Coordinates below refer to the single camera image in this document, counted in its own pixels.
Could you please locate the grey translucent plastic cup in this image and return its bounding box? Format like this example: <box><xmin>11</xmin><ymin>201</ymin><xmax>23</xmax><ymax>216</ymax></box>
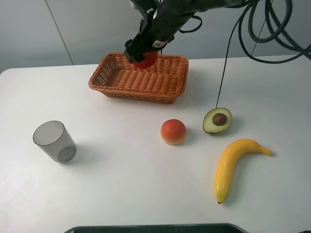
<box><xmin>33</xmin><ymin>120</ymin><xmax>77</xmax><ymax>163</ymax></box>

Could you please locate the thin black hanging cable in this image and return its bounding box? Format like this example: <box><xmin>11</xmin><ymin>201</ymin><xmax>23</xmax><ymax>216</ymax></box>
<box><xmin>215</xmin><ymin>0</ymin><xmax>255</xmax><ymax>109</ymax></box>

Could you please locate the orange wicker basket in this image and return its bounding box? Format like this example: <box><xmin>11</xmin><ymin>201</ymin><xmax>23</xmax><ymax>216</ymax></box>
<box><xmin>88</xmin><ymin>52</ymin><xmax>189</xmax><ymax>104</ymax></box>

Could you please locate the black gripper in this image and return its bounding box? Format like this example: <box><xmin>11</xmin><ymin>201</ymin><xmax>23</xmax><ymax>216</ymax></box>
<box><xmin>123</xmin><ymin>0</ymin><xmax>195</xmax><ymax>64</ymax></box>

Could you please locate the red apple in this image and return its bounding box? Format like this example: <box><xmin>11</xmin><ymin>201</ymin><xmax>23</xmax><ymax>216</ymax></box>
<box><xmin>133</xmin><ymin>51</ymin><xmax>158</xmax><ymax>69</ymax></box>

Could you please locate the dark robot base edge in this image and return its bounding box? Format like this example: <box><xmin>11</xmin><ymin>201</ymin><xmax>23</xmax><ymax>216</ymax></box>
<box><xmin>66</xmin><ymin>224</ymin><xmax>246</xmax><ymax>233</ymax></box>

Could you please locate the black thick cable loop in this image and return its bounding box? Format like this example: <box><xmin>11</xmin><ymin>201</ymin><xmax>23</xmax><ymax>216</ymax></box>
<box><xmin>237</xmin><ymin>0</ymin><xmax>311</xmax><ymax>64</ymax></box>

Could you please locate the halved avocado with pit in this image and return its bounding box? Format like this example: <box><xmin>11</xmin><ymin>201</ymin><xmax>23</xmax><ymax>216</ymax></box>
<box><xmin>203</xmin><ymin>108</ymin><xmax>233</xmax><ymax>134</ymax></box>

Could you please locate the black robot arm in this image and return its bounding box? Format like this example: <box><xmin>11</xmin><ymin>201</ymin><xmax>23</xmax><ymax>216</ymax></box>
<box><xmin>124</xmin><ymin>0</ymin><xmax>245</xmax><ymax>63</ymax></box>

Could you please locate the orange red peach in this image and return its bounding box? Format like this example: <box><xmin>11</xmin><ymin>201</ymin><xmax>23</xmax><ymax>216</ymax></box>
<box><xmin>160</xmin><ymin>119</ymin><xmax>187</xmax><ymax>146</ymax></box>

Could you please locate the yellow banana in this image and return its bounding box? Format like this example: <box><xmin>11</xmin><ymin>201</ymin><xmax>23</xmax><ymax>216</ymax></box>
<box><xmin>213</xmin><ymin>139</ymin><xmax>273</xmax><ymax>204</ymax></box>

